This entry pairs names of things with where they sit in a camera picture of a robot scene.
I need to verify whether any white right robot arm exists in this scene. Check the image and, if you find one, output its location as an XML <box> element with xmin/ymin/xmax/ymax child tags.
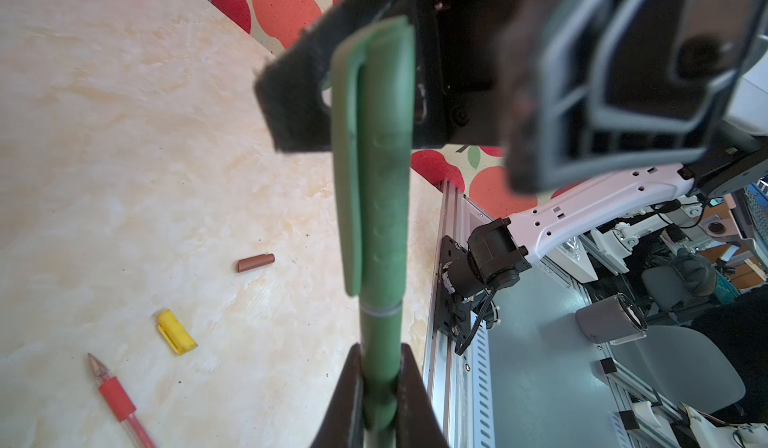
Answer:
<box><xmin>255</xmin><ymin>0</ymin><xmax>767</xmax><ymax>308</ymax></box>

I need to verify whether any brown pen cap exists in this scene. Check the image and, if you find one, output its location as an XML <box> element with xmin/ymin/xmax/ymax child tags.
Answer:
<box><xmin>236</xmin><ymin>253</ymin><xmax>275</xmax><ymax>273</ymax></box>

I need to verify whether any grey office chair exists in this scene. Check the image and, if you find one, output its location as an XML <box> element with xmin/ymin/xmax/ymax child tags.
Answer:
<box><xmin>625</xmin><ymin>326</ymin><xmax>746</xmax><ymax>413</ymax></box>

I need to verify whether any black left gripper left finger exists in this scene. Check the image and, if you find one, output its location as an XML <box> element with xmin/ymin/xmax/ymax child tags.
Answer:
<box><xmin>310</xmin><ymin>343</ymin><xmax>365</xmax><ymax>448</ymax></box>

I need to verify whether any yellow pen cap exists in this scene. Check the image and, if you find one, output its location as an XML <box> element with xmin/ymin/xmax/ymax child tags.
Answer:
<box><xmin>156</xmin><ymin>309</ymin><xmax>197</xmax><ymax>355</ymax></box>

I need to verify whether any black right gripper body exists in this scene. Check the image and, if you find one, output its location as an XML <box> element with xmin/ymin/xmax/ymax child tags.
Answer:
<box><xmin>413</xmin><ymin>0</ymin><xmax>524</xmax><ymax>148</ymax></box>

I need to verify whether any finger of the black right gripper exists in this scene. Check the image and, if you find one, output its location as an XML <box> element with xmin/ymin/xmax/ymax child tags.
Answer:
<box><xmin>254</xmin><ymin>0</ymin><xmax>432</xmax><ymax>153</ymax></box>
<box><xmin>497</xmin><ymin>0</ymin><xmax>767</xmax><ymax>193</ymax></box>

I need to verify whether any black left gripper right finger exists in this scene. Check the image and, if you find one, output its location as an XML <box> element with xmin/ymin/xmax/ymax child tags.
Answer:
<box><xmin>395</xmin><ymin>344</ymin><xmax>449</xmax><ymax>448</ymax></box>

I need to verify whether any person in black shirt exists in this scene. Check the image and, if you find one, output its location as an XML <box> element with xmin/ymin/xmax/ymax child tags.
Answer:
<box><xmin>691</xmin><ymin>285</ymin><xmax>767</xmax><ymax>423</ymax></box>

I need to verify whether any green pen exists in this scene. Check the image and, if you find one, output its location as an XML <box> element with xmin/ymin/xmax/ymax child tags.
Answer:
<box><xmin>359</xmin><ymin>298</ymin><xmax>402</xmax><ymax>447</ymax></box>

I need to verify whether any green pen cap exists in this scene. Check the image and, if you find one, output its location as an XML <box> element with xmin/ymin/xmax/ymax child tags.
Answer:
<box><xmin>331</xmin><ymin>16</ymin><xmax>415</xmax><ymax>318</ymax></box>

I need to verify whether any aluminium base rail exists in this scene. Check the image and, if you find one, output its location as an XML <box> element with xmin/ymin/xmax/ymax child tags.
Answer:
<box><xmin>423</xmin><ymin>181</ymin><xmax>496</xmax><ymax>447</ymax></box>

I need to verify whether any red gel pen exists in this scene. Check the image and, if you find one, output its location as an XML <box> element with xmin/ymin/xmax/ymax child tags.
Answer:
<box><xmin>87</xmin><ymin>353</ymin><xmax>156</xmax><ymax>448</ymax></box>

